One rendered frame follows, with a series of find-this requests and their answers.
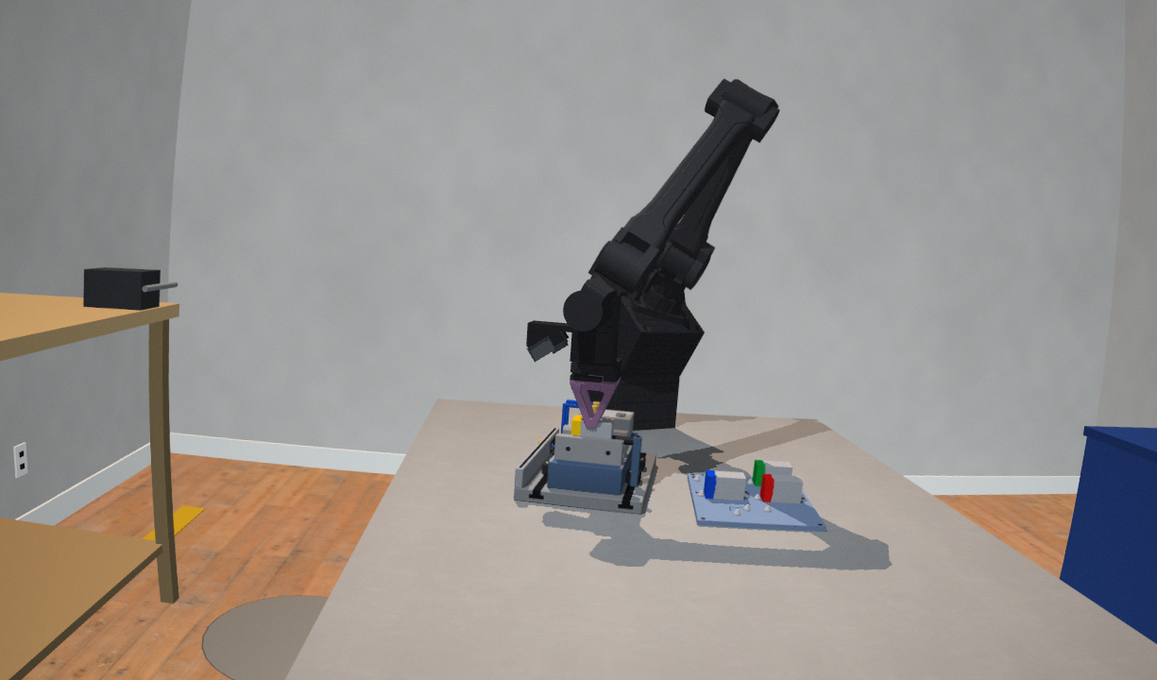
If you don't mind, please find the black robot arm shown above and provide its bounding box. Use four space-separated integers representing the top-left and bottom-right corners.
526 79 780 364

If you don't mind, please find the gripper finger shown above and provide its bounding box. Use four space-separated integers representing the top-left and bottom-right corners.
570 380 617 429
582 376 621 417

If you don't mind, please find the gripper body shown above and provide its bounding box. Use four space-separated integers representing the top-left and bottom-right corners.
570 326 621 383

